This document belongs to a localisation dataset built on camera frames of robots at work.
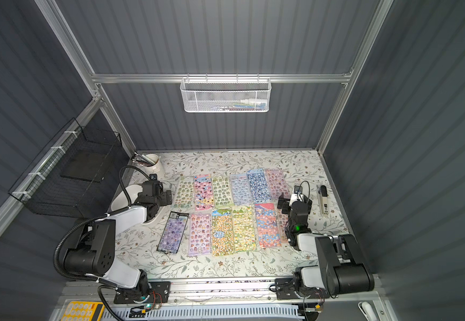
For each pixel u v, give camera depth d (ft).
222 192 3.35
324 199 3.12
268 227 2.97
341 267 1.43
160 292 2.40
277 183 3.47
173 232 2.92
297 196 2.48
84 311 2.27
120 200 3.09
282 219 3.07
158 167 3.34
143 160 3.34
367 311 2.21
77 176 2.37
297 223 2.27
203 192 3.35
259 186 3.44
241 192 3.36
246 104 3.04
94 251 1.48
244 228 2.94
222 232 2.92
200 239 2.84
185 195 3.34
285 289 2.42
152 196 2.43
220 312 2.42
